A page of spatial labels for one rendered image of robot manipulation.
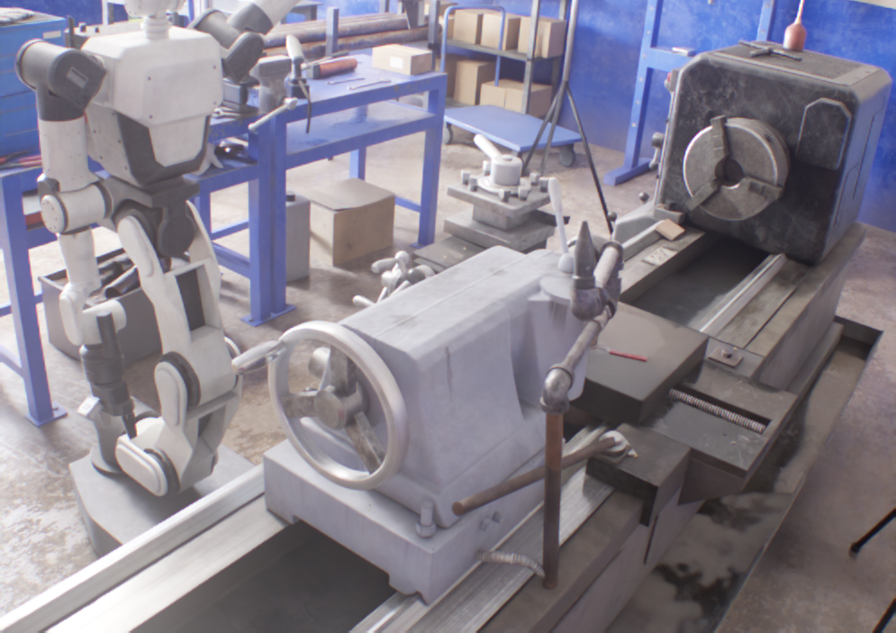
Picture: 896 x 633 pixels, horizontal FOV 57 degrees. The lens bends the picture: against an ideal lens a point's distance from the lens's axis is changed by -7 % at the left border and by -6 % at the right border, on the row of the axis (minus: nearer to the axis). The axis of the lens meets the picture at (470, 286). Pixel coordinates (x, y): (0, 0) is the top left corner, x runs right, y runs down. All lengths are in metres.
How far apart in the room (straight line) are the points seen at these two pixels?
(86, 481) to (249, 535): 1.27
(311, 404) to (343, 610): 0.36
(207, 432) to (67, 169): 0.80
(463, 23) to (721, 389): 4.98
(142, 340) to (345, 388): 2.32
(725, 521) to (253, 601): 1.19
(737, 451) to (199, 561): 0.88
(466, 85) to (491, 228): 4.77
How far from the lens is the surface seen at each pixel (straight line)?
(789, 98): 2.39
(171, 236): 1.96
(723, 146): 2.22
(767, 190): 2.21
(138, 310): 3.28
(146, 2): 1.83
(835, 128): 2.32
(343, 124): 3.84
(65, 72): 1.75
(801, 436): 2.54
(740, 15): 5.89
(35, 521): 2.69
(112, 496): 2.45
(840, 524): 2.96
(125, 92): 1.79
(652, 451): 1.46
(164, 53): 1.83
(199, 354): 2.01
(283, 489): 1.27
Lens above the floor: 1.70
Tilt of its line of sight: 26 degrees down
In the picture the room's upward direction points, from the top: 6 degrees clockwise
